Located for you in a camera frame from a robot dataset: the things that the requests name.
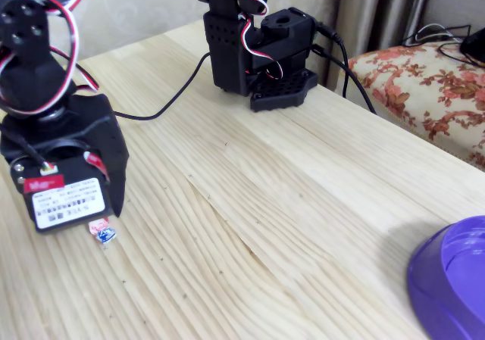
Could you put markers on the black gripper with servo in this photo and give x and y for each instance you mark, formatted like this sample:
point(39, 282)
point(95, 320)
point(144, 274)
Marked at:
point(99, 128)

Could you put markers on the white candy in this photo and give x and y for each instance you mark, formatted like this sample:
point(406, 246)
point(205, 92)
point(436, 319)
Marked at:
point(104, 234)

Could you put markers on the black device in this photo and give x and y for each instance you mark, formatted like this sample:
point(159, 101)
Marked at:
point(475, 46)

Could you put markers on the floral patterned sofa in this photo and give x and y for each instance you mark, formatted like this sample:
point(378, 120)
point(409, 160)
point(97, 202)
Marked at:
point(417, 90)

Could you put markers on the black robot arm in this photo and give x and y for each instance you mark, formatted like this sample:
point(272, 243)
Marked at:
point(26, 78)

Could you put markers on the purple plastic bowl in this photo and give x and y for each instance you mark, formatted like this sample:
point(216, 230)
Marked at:
point(435, 291)

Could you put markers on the beige curtain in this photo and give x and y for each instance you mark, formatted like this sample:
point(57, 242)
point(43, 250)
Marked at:
point(379, 10)

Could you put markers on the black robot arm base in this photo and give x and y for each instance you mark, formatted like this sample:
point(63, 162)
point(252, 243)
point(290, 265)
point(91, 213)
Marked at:
point(227, 52)

